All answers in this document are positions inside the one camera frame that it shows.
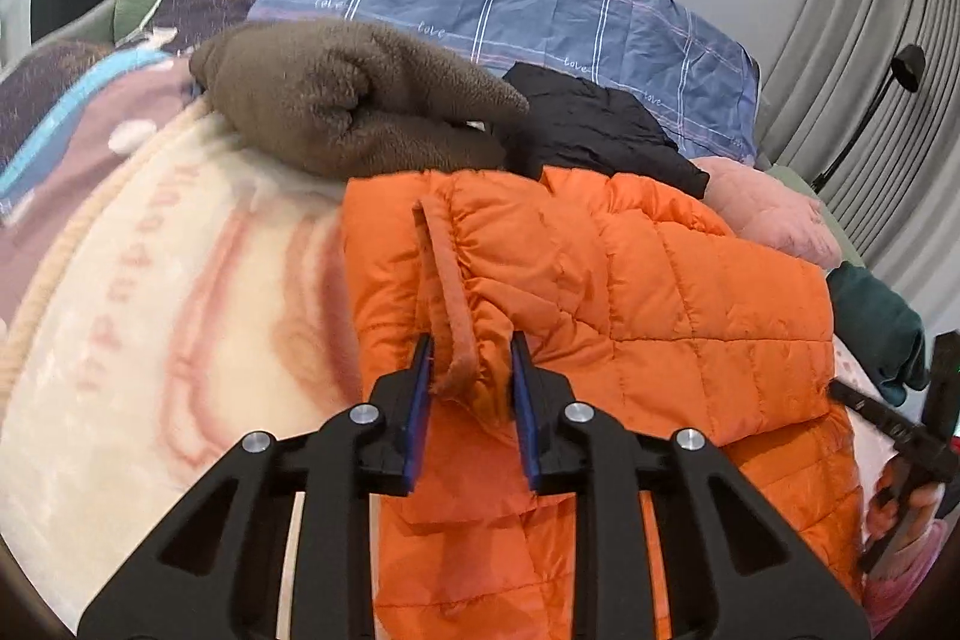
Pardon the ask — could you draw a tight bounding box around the brown fleece garment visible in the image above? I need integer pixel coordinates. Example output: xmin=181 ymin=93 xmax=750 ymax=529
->
xmin=189 ymin=19 xmax=530 ymax=178

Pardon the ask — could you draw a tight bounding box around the dark green garment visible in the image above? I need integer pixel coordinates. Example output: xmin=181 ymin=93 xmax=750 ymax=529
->
xmin=827 ymin=261 xmax=929 ymax=407

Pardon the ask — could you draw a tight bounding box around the orange puffer jacket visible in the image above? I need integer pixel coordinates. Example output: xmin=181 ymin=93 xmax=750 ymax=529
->
xmin=341 ymin=166 xmax=863 ymax=640

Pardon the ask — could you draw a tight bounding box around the pale green sheet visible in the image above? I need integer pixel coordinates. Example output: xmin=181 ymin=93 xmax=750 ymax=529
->
xmin=761 ymin=156 xmax=871 ymax=270

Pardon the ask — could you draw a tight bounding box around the cream pink plush blanket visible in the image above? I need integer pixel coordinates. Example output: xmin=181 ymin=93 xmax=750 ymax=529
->
xmin=0 ymin=100 xmax=391 ymax=618

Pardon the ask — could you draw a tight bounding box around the person's right hand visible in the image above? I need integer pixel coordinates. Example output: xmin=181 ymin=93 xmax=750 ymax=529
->
xmin=874 ymin=460 xmax=950 ymax=555

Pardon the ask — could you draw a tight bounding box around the grey curtain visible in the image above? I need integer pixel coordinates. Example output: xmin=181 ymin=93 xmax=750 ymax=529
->
xmin=757 ymin=0 xmax=960 ymax=341

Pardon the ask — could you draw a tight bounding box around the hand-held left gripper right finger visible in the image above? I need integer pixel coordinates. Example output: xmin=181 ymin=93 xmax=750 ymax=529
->
xmin=510 ymin=331 xmax=871 ymax=640

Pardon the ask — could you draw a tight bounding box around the black floor lamp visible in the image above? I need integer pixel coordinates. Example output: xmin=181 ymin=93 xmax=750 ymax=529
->
xmin=810 ymin=44 xmax=927 ymax=191

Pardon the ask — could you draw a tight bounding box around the pink fleece garment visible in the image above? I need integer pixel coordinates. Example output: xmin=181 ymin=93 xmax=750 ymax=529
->
xmin=688 ymin=156 xmax=842 ymax=270

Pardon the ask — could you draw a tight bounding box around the black garment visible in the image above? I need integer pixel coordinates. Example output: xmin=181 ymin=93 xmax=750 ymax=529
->
xmin=501 ymin=62 xmax=710 ymax=199

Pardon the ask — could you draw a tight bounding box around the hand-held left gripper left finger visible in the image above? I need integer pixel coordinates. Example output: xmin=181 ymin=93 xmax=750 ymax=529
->
xmin=77 ymin=332 xmax=436 ymax=640

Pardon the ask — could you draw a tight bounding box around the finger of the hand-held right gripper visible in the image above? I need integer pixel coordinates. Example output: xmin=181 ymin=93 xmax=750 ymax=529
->
xmin=829 ymin=380 xmax=935 ymax=455

